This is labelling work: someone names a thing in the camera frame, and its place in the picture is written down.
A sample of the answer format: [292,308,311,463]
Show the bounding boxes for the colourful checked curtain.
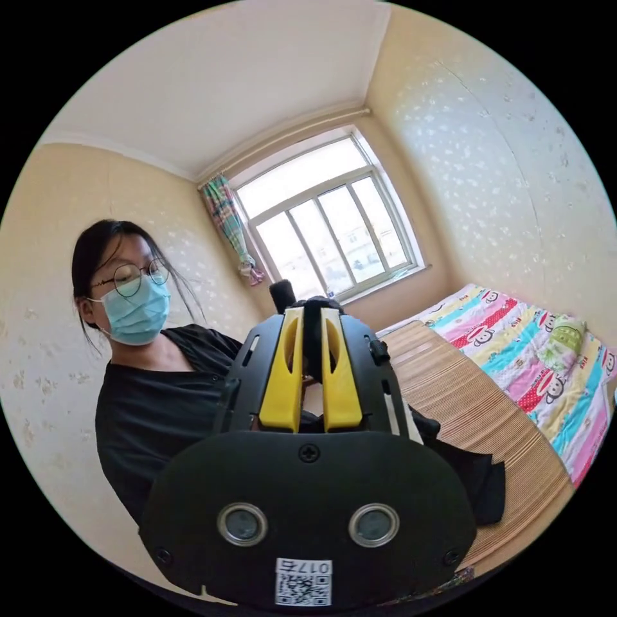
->
[199,174,267,287]

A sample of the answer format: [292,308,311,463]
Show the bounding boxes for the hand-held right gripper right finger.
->
[320,308,364,433]

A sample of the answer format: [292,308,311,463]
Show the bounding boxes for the bed with woven mat and cartoon quilt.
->
[375,283,617,571]

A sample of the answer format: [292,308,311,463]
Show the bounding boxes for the person's body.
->
[71,219,253,527]

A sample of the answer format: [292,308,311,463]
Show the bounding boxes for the white framed window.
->
[226,124,429,305]

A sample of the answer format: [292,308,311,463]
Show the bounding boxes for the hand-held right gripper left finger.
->
[258,308,305,431]

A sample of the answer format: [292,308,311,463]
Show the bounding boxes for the black pants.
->
[289,296,507,527]

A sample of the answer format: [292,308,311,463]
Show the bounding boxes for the green printed cushion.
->
[537,314,588,373]

